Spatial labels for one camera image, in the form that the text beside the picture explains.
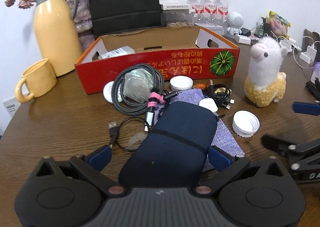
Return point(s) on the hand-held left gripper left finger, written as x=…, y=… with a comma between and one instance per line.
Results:
x=101, y=157

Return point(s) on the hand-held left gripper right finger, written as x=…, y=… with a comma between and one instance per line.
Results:
x=220, y=159

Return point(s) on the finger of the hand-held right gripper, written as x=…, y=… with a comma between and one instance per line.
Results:
x=306, y=108
x=277, y=143

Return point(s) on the purple woven cloth bag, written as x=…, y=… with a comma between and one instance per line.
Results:
x=225, y=137

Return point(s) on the white plastic cap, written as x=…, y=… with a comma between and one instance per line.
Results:
x=246, y=123
x=108, y=92
x=181, y=82

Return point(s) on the navy zip pouch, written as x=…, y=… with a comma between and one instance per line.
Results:
x=170, y=142

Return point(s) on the white and yellow alpaca plush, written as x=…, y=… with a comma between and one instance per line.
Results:
x=265, y=74

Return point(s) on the clear plastic bag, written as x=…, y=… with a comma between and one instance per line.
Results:
x=138, y=84

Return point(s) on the red cardboard box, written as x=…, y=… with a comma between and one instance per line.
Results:
x=150, y=67

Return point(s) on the cotton swab box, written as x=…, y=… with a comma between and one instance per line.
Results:
x=116, y=52

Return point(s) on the black gloves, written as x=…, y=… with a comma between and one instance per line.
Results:
x=313, y=91

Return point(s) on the purple tissue box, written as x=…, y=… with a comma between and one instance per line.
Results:
x=316, y=72

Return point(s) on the clear plastic scrap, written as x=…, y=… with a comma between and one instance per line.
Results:
x=136, y=141

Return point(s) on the white power adapter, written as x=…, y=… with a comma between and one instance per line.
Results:
x=308, y=53

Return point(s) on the white power plug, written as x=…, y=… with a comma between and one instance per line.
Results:
x=208, y=105

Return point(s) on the small orange item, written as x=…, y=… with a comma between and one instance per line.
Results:
x=200, y=85

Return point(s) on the colourful snack bag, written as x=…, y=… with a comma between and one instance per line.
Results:
x=278, y=22

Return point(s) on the black upright device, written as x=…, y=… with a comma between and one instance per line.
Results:
x=262, y=26

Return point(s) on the white charger block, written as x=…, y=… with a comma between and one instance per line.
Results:
x=243, y=39

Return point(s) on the black power adapter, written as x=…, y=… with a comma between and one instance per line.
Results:
x=246, y=31

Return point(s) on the yellow mug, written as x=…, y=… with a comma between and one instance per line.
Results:
x=37, y=79

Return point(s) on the white robot toy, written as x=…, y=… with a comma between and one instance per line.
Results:
x=235, y=22

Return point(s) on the clear water bottle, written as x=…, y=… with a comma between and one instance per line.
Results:
x=195, y=2
x=209, y=5
x=222, y=7

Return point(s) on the yellow thermos jug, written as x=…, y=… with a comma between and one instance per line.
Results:
x=53, y=29

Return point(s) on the fuzzy pink vase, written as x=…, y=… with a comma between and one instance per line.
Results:
x=83, y=22

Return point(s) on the clear snack container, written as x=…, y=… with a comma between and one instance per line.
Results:
x=178, y=18

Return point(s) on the flat white box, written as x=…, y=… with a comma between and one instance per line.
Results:
x=176, y=6

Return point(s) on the black paper bag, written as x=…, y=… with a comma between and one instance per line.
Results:
x=125, y=0

